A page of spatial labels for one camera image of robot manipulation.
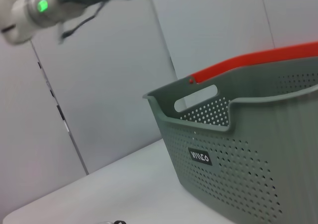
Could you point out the grey perforated storage bin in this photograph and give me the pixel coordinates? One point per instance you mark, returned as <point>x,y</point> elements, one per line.
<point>236,171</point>

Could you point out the glass teacup black base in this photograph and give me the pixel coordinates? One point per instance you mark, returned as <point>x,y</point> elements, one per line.
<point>119,222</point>

